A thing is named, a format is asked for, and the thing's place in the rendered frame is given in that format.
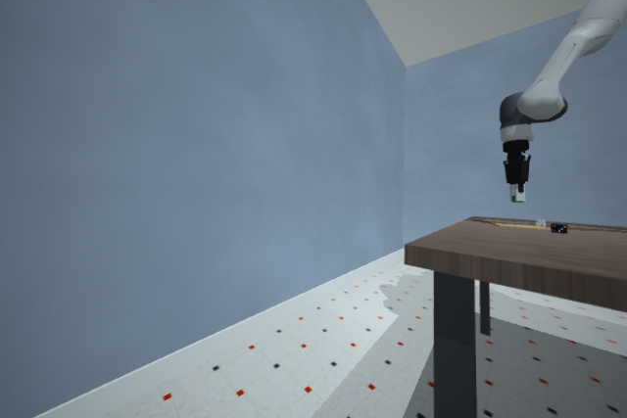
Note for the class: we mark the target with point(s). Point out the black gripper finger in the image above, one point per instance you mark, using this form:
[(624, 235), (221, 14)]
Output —
[(521, 173), (510, 178)]

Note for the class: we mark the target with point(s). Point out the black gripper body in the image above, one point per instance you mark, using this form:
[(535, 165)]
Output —
[(515, 147)]

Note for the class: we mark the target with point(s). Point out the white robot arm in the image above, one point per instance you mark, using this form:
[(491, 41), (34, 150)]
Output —
[(541, 102)]

